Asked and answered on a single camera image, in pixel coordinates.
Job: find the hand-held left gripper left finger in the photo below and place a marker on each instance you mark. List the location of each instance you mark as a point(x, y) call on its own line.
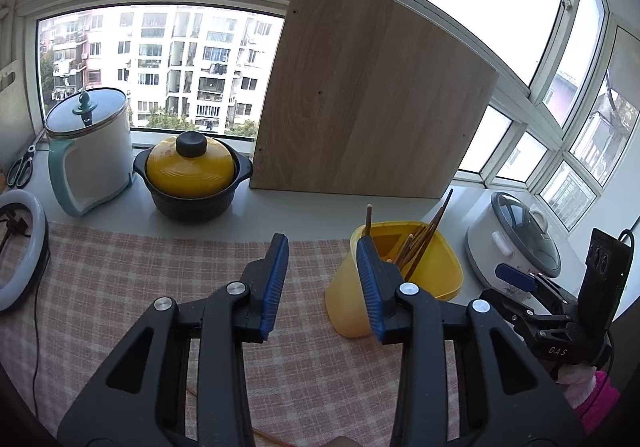
point(275, 282)

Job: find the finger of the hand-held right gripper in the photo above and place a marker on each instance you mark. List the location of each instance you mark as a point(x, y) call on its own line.
point(510, 309)
point(512, 274)

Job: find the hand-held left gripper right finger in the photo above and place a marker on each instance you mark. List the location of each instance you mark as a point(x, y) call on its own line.
point(370, 287)

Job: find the yellow plastic utensil container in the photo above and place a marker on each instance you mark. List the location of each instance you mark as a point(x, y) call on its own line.
point(345, 292)

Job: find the person's right forearm pink sleeve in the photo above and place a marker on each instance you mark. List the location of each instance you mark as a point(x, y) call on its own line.
point(600, 402)

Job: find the person's right hand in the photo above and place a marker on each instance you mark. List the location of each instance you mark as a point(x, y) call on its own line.
point(577, 384)

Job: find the white rice cooker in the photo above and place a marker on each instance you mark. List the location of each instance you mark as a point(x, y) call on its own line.
point(520, 242)

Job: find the black cooking pot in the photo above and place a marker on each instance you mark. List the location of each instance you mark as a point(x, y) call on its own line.
point(195, 207)

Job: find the yellow pot lid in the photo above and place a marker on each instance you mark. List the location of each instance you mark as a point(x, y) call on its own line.
point(190, 167)

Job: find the pink checked cloth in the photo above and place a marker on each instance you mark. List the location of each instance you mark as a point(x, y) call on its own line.
point(125, 267)

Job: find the wooden board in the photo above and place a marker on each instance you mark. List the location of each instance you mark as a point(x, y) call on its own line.
point(370, 92)

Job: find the white teal electric kettle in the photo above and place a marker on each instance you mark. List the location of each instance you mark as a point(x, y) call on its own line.
point(95, 157)

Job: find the black scissors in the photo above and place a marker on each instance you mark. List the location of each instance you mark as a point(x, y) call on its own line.
point(22, 169)

